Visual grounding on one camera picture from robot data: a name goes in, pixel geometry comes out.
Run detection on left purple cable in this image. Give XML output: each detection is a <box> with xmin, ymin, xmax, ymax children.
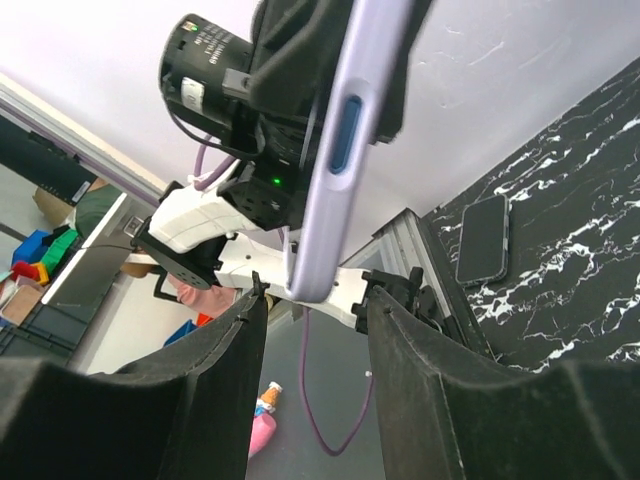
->
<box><xmin>193</xmin><ymin>142</ymin><xmax>376</xmax><ymax>457</ymax></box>

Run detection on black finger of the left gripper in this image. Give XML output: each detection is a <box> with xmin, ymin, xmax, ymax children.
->
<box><xmin>248</xmin><ymin>1</ymin><xmax>431</xmax><ymax>143</ymax></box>

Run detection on colourful toy bins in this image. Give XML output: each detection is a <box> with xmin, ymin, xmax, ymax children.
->
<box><xmin>1</xmin><ymin>225</ymin><xmax>78</xmax><ymax>328</ymax></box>

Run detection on grey phone at table edge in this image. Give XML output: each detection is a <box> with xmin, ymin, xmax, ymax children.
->
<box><xmin>456</xmin><ymin>194</ymin><xmax>510</xmax><ymax>288</ymax></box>

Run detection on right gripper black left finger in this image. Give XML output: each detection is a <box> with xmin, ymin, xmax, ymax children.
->
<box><xmin>1</xmin><ymin>293</ymin><xmax>267</xmax><ymax>479</ymax></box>

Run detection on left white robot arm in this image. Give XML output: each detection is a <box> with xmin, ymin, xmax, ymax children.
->
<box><xmin>134</xmin><ymin>1</ymin><xmax>430</xmax><ymax>332</ymax></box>

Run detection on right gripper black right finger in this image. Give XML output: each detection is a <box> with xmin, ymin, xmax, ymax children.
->
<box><xmin>368</xmin><ymin>289</ymin><xmax>639</xmax><ymax>479</ymax></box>

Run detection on pink toy on floor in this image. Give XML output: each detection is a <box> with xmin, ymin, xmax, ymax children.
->
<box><xmin>248</xmin><ymin>381</ymin><xmax>282</xmax><ymax>459</ymax></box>

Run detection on lilac phone case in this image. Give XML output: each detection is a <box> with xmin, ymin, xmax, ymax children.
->
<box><xmin>284</xmin><ymin>1</ymin><xmax>413</xmax><ymax>303</ymax></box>

